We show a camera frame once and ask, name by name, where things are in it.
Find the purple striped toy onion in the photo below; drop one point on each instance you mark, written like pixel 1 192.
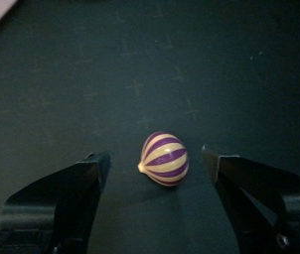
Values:
pixel 165 158

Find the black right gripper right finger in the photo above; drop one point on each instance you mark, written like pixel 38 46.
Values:
pixel 263 205

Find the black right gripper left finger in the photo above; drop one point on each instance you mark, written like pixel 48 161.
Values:
pixel 56 205

